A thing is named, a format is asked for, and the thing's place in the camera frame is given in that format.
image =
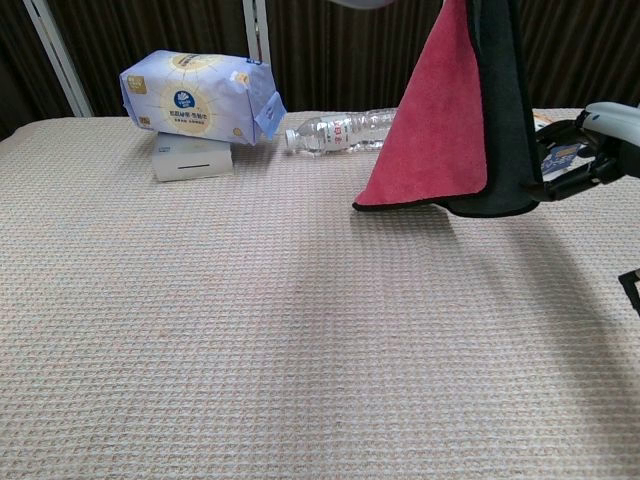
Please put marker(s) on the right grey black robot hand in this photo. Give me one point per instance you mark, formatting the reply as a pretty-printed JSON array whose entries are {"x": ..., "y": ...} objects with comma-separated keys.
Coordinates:
[{"x": 615, "y": 120}]

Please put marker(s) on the pink towel with black trim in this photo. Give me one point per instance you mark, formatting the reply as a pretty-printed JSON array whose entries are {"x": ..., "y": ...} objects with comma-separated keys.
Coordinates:
[{"x": 435, "y": 140}]

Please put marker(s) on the beige waffle tablecloth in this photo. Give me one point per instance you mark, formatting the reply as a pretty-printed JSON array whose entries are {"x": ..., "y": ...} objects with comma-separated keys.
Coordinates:
[{"x": 200, "y": 325}]

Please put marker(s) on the blue orange cardboard box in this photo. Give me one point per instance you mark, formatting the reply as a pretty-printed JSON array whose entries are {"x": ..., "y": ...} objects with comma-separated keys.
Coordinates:
[{"x": 562, "y": 159}]

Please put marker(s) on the dark brown curtain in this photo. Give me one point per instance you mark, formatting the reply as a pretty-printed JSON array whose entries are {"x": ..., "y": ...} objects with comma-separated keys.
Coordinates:
[{"x": 350, "y": 50}]

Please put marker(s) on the clear plastic water bottle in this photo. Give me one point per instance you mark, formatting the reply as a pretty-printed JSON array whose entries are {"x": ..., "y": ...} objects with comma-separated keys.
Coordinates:
[{"x": 330, "y": 132}]

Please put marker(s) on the blue white tissue pack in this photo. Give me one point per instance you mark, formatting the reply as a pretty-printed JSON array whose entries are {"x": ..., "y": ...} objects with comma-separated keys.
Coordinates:
[{"x": 200, "y": 100}]

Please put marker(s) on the small white box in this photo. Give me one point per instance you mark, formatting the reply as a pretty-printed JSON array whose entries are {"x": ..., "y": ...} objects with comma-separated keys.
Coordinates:
[{"x": 192, "y": 160}]

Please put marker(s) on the white slotted frame post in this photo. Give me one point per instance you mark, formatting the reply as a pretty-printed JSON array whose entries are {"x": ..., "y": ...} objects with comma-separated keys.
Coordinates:
[{"x": 254, "y": 30}]

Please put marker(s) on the slanted white frame post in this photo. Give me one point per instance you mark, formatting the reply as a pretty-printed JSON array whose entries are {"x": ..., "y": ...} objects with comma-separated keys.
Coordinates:
[{"x": 57, "y": 55}]

